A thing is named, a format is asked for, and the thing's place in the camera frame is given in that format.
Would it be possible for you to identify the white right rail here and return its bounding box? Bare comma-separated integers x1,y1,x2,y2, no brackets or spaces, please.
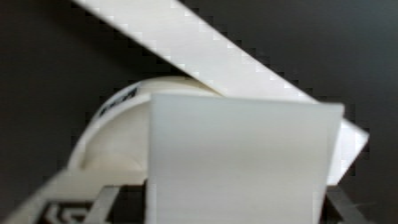
71,0,371,185

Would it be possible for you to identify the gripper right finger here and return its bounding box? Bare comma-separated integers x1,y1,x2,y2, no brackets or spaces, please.
321,189,376,224

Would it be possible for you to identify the white stool leg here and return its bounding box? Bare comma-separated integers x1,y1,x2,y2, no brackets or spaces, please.
2,169,145,224
145,95,343,224

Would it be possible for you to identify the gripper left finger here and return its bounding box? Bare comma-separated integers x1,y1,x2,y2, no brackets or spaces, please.
87,185,145,224

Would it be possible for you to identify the white round stool seat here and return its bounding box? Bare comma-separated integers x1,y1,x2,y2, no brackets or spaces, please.
67,76,218,184

